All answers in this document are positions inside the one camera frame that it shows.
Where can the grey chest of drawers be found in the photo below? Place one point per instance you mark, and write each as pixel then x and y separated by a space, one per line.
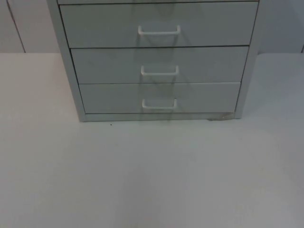
pixel 156 61

